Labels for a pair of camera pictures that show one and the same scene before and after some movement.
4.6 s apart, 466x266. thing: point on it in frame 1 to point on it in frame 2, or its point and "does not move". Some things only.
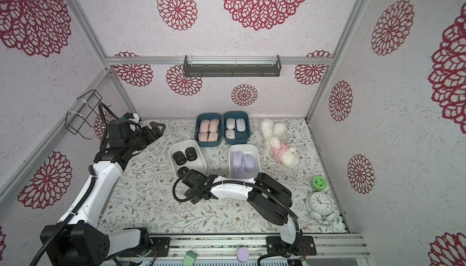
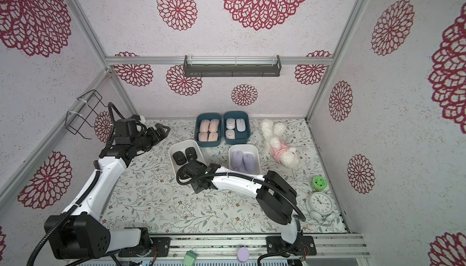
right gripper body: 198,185 to 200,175
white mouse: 230,133 does not move
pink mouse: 213,136 does not move
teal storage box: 236,127 does not move
